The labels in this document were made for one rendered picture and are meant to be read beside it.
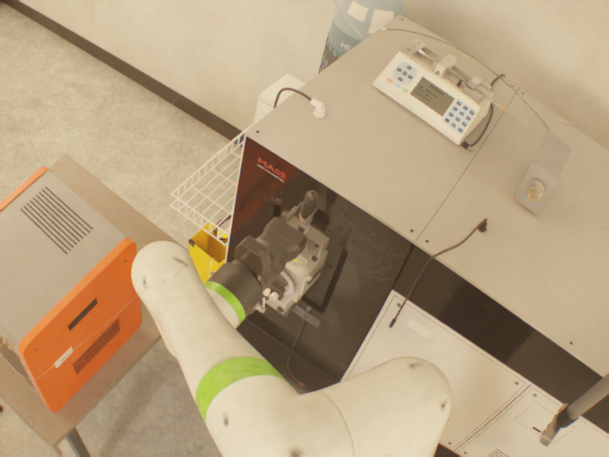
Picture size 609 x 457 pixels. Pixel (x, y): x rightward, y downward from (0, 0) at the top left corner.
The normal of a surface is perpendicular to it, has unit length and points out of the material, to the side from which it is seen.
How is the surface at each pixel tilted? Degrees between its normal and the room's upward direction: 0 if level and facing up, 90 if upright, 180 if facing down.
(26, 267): 0
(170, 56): 90
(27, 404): 0
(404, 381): 16
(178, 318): 43
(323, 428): 10
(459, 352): 90
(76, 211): 0
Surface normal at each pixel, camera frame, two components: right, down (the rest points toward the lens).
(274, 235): 0.12, -0.57
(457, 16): -0.57, 0.59
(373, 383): -0.07, -0.87
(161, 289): -0.50, -0.61
